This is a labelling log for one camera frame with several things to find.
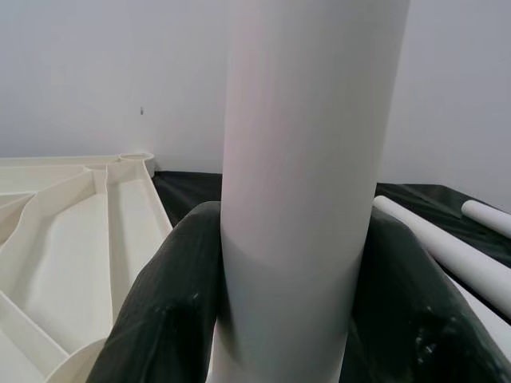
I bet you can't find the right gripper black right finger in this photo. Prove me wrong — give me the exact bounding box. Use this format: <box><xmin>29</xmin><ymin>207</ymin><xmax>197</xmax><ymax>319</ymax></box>
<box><xmin>339</xmin><ymin>207</ymin><xmax>511</xmax><ymax>383</ymax></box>

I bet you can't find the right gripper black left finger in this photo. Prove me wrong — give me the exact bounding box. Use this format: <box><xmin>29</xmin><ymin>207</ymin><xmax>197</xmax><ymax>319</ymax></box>
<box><xmin>85</xmin><ymin>200</ymin><xmax>232</xmax><ymax>383</ymax></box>

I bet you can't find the white plastic table top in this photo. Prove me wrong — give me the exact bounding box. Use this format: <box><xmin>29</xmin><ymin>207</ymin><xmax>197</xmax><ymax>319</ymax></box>
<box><xmin>0</xmin><ymin>152</ymin><xmax>175</xmax><ymax>383</ymax></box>

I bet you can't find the white plastic table leg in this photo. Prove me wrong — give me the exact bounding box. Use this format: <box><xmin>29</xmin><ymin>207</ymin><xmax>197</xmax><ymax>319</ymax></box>
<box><xmin>460</xmin><ymin>200</ymin><xmax>511</xmax><ymax>241</ymax></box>
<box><xmin>210</xmin><ymin>0</ymin><xmax>412</xmax><ymax>383</ymax></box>
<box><xmin>373</xmin><ymin>194</ymin><xmax>511</xmax><ymax>354</ymax></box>

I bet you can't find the black table cloth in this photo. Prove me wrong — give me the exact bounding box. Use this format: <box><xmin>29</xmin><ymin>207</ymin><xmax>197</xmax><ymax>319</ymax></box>
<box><xmin>153</xmin><ymin>170</ymin><xmax>511</xmax><ymax>276</ymax></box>

